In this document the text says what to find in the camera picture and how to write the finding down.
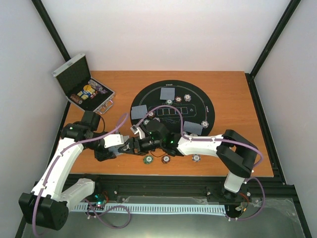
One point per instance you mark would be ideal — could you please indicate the dealt card top mat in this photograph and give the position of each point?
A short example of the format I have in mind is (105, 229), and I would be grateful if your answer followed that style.
(167, 93)

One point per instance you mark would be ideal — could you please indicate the blue white poker chip stack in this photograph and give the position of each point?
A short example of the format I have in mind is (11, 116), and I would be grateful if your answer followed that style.
(196, 158)

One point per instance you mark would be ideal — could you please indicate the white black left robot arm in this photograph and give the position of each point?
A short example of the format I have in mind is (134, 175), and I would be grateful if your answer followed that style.
(48, 205)

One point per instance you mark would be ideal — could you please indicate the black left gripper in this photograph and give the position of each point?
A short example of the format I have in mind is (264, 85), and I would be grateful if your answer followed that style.
(104, 155)

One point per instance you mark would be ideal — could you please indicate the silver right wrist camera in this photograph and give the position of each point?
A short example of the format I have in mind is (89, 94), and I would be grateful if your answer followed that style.
(138, 131)

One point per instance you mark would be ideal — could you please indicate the blue playing card deck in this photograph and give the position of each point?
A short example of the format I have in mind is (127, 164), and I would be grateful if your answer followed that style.
(114, 151)

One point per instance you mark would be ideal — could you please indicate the green poker chip stack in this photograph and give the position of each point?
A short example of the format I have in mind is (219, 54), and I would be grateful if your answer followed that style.
(148, 159)

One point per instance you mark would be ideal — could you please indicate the dealt card mat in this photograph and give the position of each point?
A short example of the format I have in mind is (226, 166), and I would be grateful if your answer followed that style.
(191, 127)
(138, 112)
(167, 93)

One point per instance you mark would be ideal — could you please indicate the aluminium poker case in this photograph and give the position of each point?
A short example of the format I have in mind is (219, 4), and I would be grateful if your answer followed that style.
(74, 74)

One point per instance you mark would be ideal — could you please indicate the red chip mat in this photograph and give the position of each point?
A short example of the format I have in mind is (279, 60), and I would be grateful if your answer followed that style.
(178, 99)
(151, 114)

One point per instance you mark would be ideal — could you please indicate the round black poker mat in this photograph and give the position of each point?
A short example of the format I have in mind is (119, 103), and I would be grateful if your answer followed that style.
(199, 109)

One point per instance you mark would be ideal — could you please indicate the chips in case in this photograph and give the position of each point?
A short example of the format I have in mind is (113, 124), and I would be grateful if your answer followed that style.
(88, 91)

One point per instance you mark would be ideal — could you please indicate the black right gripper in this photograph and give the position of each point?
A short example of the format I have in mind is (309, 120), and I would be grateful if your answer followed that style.
(131, 149)

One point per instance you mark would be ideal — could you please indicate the light blue cable duct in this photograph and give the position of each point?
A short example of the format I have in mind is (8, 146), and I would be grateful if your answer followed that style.
(155, 209)

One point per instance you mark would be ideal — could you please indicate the red chip top mat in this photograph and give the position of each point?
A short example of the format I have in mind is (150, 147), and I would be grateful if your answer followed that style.
(178, 99)

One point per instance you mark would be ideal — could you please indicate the blue chip top mat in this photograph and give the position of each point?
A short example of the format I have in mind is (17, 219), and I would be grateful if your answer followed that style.
(187, 97)

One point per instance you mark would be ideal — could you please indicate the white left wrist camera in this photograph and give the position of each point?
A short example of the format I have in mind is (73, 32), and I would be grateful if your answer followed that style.
(113, 140)

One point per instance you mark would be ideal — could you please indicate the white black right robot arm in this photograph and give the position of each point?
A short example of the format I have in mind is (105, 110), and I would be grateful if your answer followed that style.
(237, 153)

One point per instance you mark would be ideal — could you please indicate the red brown poker chip stack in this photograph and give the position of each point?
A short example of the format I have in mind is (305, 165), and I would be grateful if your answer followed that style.
(165, 159)

